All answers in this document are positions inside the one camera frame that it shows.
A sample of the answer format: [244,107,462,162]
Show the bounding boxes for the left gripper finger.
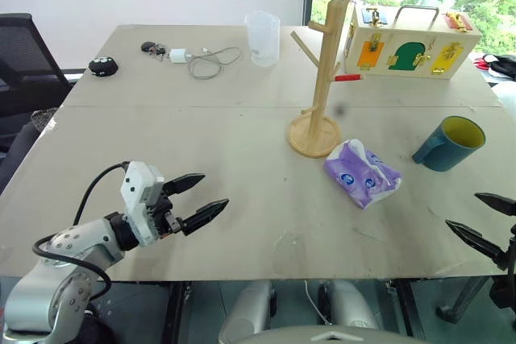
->
[162,172,207,197]
[181,197,231,237]

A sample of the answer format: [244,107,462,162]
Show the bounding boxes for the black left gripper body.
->
[150,189,185,239]

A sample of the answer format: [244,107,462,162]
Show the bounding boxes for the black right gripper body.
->
[501,223,516,279]

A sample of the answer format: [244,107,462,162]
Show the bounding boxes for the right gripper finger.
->
[444,219,508,271]
[474,192,516,217]

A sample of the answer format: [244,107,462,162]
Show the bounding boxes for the clear plastic measuring cup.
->
[244,10,281,68]

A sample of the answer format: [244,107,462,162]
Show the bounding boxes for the wooden mug tree stand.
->
[288,0,366,159]

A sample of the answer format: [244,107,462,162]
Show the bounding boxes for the blue mug yellow inside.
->
[411,115,487,173]

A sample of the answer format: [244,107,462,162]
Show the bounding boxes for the black table leg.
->
[396,278,427,340]
[161,280,191,344]

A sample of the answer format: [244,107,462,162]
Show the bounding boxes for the silver robot leg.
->
[218,279,277,344]
[318,279,381,331]

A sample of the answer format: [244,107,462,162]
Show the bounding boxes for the purple tissue pack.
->
[322,139,404,210]

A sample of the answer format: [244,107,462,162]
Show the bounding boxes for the red and black bundle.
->
[472,53,516,80]

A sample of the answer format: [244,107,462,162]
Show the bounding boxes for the black key fob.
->
[140,40,168,56]

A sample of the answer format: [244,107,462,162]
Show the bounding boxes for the black round pouch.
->
[88,56,120,78]

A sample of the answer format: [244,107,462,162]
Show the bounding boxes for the black mesh object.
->
[31,109,58,132]

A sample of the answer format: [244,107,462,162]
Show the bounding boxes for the grey robot torso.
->
[240,322,421,344]

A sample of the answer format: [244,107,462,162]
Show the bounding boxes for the wooden latch lock box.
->
[345,4,482,83]

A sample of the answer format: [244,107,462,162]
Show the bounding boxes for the black office chair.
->
[0,13,77,152]

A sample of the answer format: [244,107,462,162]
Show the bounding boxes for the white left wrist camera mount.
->
[120,160,166,247]

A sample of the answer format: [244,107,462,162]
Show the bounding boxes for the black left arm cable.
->
[33,161,132,300]

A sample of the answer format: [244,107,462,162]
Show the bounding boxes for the grey charger cable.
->
[186,46,244,81]

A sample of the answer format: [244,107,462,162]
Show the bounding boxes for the white thin cable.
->
[303,279,331,325]

